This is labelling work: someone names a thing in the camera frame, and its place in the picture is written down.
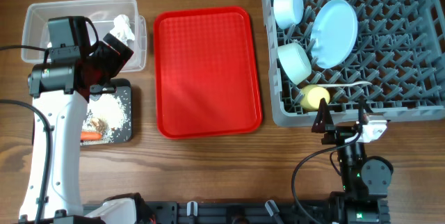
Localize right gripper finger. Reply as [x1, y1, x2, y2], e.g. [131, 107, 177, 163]
[358, 99, 373, 124]
[311, 98, 334, 134]

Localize white plastic spoon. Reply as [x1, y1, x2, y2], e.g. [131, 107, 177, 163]
[317, 81, 373, 88]

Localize yellow plastic cup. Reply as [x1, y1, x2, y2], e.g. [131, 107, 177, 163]
[300, 85, 330, 111]

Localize white tissue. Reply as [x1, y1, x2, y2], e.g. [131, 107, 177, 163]
[110, 15, 135, 45]

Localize mint green bowl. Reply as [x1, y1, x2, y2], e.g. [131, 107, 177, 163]
[277, 42, 312, 85]

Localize orange carrot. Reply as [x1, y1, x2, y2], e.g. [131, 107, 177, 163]
[81, 131, 102, 141]

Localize light blue plate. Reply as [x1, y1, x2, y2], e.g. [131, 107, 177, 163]
[310, 0, 358, 69]

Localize light blue bowl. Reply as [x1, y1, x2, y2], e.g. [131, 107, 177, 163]
[273, 0, 304, 29]

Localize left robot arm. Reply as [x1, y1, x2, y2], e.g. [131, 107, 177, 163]
[18, 16, 153, 223]

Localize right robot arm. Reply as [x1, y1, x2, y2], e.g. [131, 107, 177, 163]
[311, 99, 394, 224]

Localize grey dishwasher rack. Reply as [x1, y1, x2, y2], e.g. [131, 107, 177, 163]
[261, 0, 444, 127]

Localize black tray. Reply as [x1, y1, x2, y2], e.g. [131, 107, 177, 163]
[81, 79, 133, 146]

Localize clear plastic bin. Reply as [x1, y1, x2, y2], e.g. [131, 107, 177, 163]
[22, 0, 148, 72]

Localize spilled white rice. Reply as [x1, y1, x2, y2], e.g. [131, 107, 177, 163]
[81, 93, 133, 145]

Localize brown food chunk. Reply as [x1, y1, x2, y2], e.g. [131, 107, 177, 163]
[90, 118, 107, 132]

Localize red plastic tray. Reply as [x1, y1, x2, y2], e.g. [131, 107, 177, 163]
[153, 6, 262, 139]

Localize right black cable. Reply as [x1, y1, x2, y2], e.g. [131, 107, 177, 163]
[291, 131, 362, 224]

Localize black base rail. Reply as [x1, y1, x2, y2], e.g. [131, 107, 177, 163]
[81, 199, 391, 224]

